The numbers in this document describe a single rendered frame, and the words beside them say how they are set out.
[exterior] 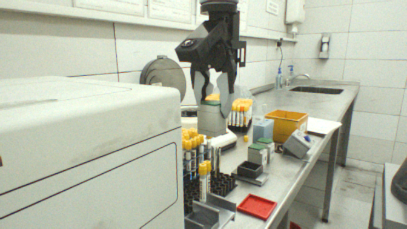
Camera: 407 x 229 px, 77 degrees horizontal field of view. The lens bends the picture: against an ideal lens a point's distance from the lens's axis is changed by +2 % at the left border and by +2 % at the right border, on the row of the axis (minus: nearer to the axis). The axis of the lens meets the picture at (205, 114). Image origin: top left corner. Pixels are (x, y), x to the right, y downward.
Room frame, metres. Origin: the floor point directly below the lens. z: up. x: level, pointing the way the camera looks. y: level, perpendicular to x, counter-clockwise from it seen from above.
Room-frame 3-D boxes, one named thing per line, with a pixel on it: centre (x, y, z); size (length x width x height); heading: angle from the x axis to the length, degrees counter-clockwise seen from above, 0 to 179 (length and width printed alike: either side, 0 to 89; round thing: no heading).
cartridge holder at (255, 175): (0.64, -0.12, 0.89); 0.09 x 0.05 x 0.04; 55
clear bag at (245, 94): (1.59, -0.23, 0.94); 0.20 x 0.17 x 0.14; 118
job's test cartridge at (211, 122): (0.50, -0.01, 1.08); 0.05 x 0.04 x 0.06; 53
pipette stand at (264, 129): (0.86, -0.20, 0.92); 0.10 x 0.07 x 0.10; 148
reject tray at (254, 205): (0.51, -0.11, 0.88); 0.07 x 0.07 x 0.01; 56
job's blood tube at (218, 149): (0.60, -0.03, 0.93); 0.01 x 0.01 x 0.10; 57
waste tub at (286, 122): (0.97, -0.32, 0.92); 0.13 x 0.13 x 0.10; 53
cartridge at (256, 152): (0.71, -0.15, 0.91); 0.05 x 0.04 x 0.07; 56
